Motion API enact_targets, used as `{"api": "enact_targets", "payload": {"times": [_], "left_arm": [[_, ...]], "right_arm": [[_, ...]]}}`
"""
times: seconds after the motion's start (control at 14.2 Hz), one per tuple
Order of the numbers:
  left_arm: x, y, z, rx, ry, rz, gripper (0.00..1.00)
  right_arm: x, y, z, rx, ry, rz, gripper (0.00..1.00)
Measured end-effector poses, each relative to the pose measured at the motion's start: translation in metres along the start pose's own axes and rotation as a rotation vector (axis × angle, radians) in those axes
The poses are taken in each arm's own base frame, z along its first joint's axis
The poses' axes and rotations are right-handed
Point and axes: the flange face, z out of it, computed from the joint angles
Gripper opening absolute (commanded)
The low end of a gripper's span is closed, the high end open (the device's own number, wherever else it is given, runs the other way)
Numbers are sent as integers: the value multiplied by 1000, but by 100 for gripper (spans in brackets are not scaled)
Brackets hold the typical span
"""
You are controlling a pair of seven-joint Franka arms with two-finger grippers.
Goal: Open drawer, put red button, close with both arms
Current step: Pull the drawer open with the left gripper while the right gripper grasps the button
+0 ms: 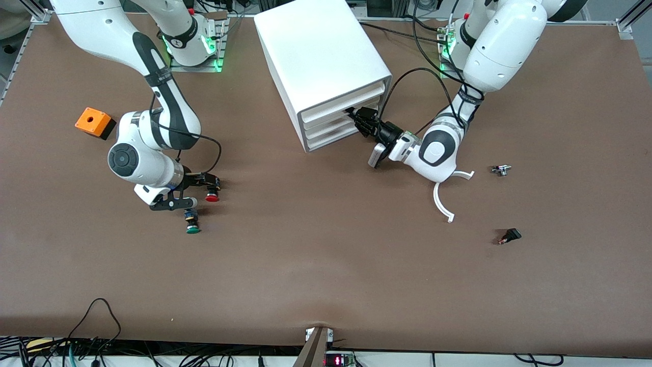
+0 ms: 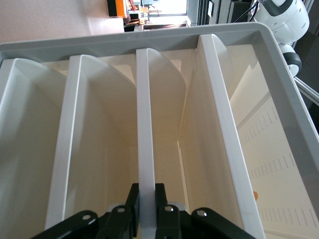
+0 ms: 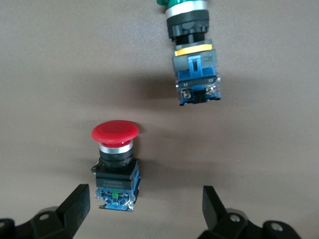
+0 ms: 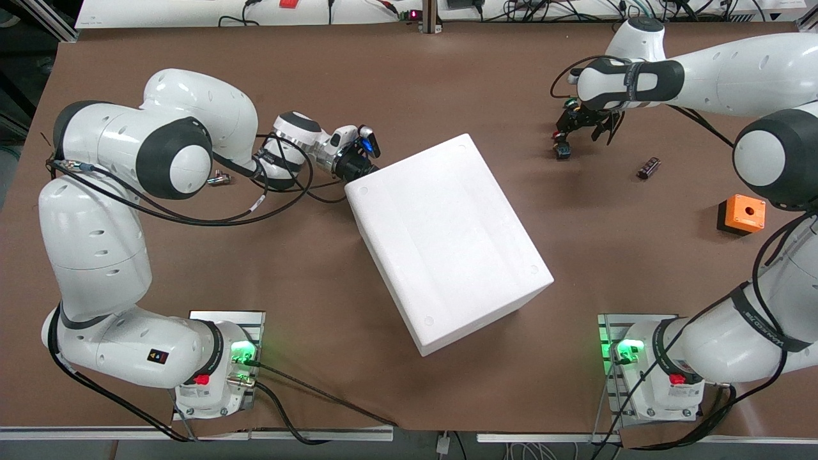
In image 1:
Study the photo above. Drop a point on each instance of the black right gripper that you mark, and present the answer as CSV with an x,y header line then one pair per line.
x,y
194,179

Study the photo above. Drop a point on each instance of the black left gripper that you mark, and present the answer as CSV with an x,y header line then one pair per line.
x,y
388,133

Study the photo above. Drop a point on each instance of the red push button switch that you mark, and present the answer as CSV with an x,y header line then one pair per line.
x,y
212,197

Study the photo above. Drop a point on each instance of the white plastic drawer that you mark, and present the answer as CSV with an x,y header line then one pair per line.
x,y
331,122
331,135
331,107

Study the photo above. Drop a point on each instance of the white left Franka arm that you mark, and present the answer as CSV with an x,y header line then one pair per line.
x,y
499,46

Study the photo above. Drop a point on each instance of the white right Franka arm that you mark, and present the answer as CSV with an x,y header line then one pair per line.
x,y
147,168

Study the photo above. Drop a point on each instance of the white drawer cabinet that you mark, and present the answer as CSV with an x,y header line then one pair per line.
x,y
321,51

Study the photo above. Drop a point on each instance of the white curved plastic strip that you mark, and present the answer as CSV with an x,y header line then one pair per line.
x,y
437,204

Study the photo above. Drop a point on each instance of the red LED display module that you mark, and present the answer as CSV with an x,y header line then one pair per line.
x,y
338,361

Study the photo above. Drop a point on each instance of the grey round object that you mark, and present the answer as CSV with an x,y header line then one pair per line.
x,y
12,25

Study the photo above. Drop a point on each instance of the green push button switch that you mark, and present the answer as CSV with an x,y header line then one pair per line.
x,y
192,227

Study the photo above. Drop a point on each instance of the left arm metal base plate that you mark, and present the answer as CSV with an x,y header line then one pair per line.
x,y
442,69

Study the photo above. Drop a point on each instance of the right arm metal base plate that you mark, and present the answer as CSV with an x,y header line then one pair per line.
x,y
221,51

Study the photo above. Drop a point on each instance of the orange button enclosure box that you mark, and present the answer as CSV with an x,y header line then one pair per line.
x,y
92,121

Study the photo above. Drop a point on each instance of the small metal toggle switch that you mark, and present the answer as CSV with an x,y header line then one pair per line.
x,y
501,170

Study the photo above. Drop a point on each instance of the small black rocker switch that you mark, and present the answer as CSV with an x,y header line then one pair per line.
x,y
510,235

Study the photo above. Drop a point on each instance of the camera mount post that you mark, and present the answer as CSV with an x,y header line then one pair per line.
x,y
315,351

